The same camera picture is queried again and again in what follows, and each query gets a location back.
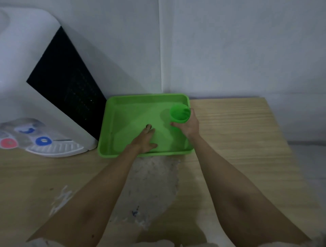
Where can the person's right hand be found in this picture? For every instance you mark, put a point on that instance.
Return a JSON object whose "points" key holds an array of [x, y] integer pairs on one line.
{"points": [[191, 127]]}

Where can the person's left hand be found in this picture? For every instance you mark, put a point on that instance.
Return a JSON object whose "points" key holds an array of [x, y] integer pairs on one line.
{"points": [[142, 143]]}

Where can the green plastic cup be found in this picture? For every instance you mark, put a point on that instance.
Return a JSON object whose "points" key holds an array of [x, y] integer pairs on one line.
{"points": [[179, 113]]}

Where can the green plastic tray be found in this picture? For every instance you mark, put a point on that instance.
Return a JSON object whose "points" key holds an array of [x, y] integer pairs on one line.
{"points": [[132, 117]]}

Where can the person's left forearm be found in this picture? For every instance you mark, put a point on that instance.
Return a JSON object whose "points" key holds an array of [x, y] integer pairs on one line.
{"points": [[89, 203]]}

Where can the person's right forearm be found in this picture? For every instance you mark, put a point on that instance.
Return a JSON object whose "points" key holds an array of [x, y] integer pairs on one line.
{"points": [[242, 198]]}

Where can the person's white shirt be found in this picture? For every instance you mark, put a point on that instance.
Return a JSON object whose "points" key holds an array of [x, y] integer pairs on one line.
{"points": [[160, 244]]}

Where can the wooden table with scraped patch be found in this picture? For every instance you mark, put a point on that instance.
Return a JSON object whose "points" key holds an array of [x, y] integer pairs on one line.
{"points": [[242, 127]]}

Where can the white water dispenser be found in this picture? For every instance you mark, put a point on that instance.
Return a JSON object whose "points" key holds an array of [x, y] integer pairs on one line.
{"points": [[15, 63]]}

